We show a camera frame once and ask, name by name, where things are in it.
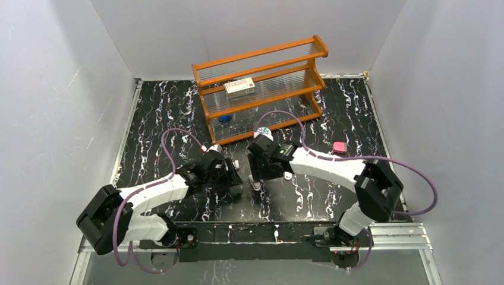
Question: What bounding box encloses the white stapler part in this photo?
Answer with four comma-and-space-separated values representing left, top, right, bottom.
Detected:
247, 175, 262, 191

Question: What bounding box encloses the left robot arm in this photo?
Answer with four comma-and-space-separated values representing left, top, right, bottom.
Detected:
76, 147, 243, 255

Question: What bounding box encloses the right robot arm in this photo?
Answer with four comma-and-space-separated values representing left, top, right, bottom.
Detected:
247, 134, 404, 247

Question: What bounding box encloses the round patterned tape roll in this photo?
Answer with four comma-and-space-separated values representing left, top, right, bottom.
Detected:
256, 127, 273, 140

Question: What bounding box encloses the small blue object on shelf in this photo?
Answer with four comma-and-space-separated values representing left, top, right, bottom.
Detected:
218, 115, 231, 122

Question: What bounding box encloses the orange wooden shelf rack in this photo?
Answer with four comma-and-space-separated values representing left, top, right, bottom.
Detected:
191, 35, 329, 145

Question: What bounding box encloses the black base bar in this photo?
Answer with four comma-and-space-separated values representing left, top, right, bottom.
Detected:
173, 221, 374, 264

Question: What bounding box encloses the pink tape measure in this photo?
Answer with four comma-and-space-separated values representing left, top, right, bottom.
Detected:
332, 141, 347, 154

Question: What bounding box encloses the white red staple box on shelf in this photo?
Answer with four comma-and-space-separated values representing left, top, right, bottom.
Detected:
223, 77, 255, 99

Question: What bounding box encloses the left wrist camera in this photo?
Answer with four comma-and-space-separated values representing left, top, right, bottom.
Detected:
200, 144, 222, 154

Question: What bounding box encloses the aluminium rail frame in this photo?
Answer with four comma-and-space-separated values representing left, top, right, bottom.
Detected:
70, 222, 441, 284

